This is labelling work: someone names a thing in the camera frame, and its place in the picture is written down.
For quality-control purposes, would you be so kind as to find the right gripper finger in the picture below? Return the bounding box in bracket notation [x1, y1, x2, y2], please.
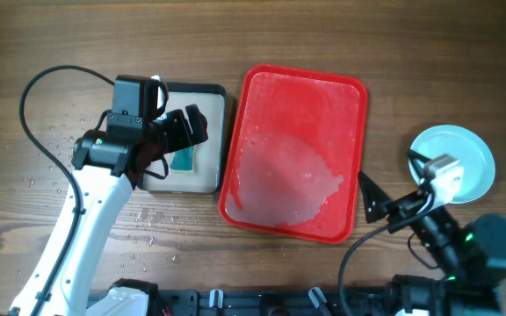
[358, 171, 392, 224]
[408, 149, 430, 178]

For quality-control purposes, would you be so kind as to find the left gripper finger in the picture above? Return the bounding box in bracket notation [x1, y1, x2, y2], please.
[185, 104, 208, 144]
[164, 109, 192, 147]

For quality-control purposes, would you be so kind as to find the green yellow sponge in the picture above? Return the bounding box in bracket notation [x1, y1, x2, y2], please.
[170, 147, 194, 174]

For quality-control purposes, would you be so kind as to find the light blue plate top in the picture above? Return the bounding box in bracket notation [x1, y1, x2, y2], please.
[410, 125, 495, 204]

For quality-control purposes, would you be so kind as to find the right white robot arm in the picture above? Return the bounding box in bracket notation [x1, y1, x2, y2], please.
[358, 150, 506, 315]

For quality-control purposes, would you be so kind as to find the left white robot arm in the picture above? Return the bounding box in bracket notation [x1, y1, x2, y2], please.
[9, 104, 207, 315]

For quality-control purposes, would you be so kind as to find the black water tray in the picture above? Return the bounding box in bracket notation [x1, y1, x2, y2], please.
[139, 82, 227, 194]

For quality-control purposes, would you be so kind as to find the red plastic tray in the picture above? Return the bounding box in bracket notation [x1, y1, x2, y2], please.
[218, 64, 368, 244]

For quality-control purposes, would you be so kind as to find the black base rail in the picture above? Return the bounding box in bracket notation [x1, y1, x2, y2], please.
[88, 274, 504, 316]

